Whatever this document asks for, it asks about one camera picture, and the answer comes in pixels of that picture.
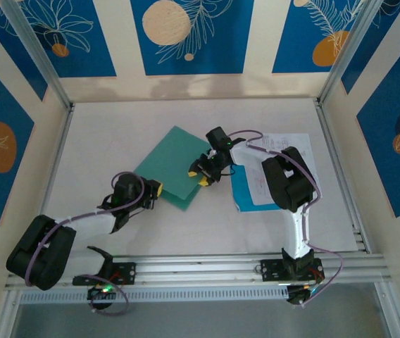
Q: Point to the white technical drawing sheet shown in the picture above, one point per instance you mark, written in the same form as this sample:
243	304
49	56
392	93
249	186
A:
258	192

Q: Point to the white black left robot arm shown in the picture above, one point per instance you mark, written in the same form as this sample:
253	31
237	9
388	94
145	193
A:
91	221

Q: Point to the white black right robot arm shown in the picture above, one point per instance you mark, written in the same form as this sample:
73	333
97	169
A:
298	229

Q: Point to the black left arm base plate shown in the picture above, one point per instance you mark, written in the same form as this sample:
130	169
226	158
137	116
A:
126	273

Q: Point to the aluminium table side rail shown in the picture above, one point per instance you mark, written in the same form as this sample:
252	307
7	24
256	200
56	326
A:
344	176
55	176

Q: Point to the long aluminium mounting rail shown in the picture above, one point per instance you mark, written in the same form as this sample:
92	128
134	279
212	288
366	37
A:
200	269

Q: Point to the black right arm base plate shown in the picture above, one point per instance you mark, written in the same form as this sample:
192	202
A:
272	269

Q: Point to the aluminium frame leg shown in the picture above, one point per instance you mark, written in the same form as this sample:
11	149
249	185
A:
8	317
388	310

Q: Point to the aluminium frame post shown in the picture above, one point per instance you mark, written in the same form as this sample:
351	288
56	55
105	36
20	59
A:
38	56
348	53

